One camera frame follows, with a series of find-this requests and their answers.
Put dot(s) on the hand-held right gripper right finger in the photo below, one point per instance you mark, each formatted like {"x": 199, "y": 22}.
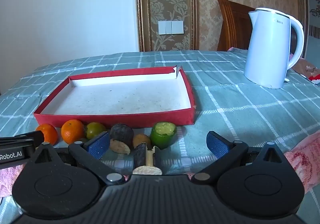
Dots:
{"x": 217, "y": 145}

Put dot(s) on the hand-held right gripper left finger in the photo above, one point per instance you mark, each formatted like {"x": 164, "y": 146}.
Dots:
{"x": 98, "y": 145}

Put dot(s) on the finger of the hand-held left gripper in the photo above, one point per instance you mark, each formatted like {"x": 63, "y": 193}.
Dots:
{"x": 22, "y": 138}

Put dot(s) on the orange mandarin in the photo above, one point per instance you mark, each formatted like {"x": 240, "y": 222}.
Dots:
{"x": 47, "y": 134}
{"x": 72, "y": 131}

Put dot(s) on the eggplant piece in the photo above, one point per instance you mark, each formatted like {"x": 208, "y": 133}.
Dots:
{"x": 121, "y": 134}
{"x": 140, "y": 157}

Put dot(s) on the red cardboard tray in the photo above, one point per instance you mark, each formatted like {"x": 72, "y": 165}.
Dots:
{"x": 112, "y": 99}

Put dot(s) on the green cucumber piece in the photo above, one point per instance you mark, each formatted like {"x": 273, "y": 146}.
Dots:
{"x": 163, "y": 137}

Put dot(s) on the pink towel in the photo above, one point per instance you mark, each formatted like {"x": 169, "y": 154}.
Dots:
{"x": 302, "y": 161}

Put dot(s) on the pink cloth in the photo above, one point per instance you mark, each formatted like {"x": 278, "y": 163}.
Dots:
{"x": 233, "y": 49}

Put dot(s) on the white electric kettle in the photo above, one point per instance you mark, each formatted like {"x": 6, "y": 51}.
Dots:
{"x": 272, "y": 46}

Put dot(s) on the brown snack packet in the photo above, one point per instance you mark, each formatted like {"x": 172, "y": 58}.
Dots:
{"x": 306, "y": 70}

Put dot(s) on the wooden headboard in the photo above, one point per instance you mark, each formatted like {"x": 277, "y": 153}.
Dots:
{"x": 232, "y": 26}

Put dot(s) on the floral framed picture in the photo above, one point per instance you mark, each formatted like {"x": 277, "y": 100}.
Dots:
{"x": 312, "y": 14}

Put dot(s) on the white wall switch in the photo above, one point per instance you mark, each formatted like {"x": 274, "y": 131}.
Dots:
{"x": 171, "y": 27}

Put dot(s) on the gold wall panel frame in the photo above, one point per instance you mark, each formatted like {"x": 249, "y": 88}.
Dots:
{"x": 141, "y": 9}

